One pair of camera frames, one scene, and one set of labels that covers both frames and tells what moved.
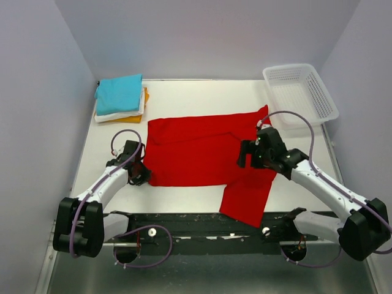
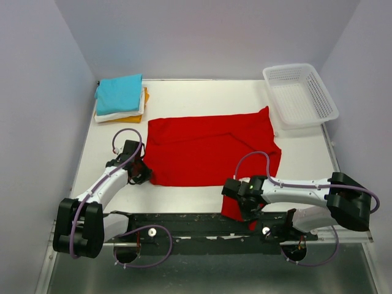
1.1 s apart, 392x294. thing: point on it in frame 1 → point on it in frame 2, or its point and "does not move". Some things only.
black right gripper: [249, 146] → [252, 215]
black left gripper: [144, 177] does not move
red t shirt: [204, 152] does not move
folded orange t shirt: [134, 119] does not move
